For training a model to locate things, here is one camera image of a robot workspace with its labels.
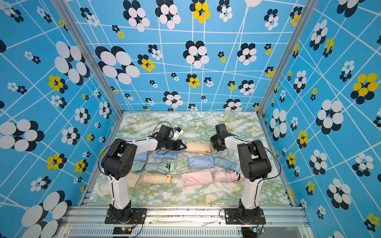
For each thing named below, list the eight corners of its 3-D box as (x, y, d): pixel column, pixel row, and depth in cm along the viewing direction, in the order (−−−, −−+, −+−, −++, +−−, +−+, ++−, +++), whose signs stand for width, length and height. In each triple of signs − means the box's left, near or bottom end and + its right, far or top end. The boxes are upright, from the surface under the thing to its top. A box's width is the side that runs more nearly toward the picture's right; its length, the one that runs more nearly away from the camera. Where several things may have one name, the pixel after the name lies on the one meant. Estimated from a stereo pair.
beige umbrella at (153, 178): (143, 185, 85) (141, 183, 82) (145, 175, 89) (144, 172, 86) (170, 185, 85) (169, 183, 82) (171, 175, 89) (170, 172, 86)
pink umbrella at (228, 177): (214, 182, 86) (215, 180, 82) (214, 173, 89) (214, 170, 86) (242, 182, 86) (244, 180, 82) (240, 173, 89) (242, 170, 86)
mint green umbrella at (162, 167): (145, 173, 89) (144, 171, 86) (147, 165, 93) (146, 162, 90) (174, 173, 89) (173, 171, 86) (174, 165, 93) (174, 162, 89)
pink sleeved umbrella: (183, 187, 84) (183, 186, 82) (181, 175, 89) (181, 173, 86) (213, 182, 86) (213, 180, 84) (210, 170, 90) (210, 168, 88)
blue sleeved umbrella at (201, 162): (188, 168, 91) (188, 166, 89) (188, 158, 96) (188, 155, 93) (214, 168, 91) (214, 166, 88) (213, 158, 96) (213, 155, 93)
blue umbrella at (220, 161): (212, 165, 92) (213, 162, 89) (214, 158, 95) (215, 155, 92) (238, 173, 89) (240, 171, 86) (239, 166, 92) (241, 163, 89)
